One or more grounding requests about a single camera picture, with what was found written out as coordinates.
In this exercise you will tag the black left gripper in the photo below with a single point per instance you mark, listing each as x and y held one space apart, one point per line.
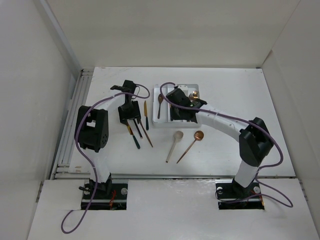
134 114

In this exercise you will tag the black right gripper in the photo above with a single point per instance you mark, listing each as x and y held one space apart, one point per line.
173 115

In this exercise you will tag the dark wooden spoon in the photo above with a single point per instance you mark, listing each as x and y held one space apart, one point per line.
160 100

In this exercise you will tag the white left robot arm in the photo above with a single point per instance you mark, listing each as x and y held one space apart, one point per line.
92 131

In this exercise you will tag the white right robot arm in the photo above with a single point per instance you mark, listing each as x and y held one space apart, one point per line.
252 136

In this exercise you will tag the rose gold knife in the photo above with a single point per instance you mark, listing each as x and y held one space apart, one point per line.
146 134

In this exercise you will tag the white three-compartment tray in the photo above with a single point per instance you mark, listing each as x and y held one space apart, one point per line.
164 121

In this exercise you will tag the black spoon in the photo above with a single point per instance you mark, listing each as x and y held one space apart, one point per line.
137 128

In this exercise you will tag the light wooden spoon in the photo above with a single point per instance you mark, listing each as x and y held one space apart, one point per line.
178 135

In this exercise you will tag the rose gold spoon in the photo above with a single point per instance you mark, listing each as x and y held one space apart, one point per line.
198 136

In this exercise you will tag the gold knife green handle left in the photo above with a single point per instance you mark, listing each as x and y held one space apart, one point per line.
133 136

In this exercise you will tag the gold knife green handle upright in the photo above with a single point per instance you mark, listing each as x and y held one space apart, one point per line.
145 109

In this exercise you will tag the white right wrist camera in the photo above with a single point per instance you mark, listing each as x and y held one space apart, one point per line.
183 87

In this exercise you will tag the aluminium rail front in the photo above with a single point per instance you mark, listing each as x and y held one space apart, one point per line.
175 176

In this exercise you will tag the aluminium rail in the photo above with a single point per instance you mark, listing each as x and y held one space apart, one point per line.
66 144
175 176

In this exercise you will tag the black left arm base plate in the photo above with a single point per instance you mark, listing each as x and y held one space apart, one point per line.
109 196

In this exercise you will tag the aluminium rail left side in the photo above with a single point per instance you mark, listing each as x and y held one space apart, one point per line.
66 144

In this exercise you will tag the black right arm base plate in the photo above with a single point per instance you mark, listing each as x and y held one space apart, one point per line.
232 196

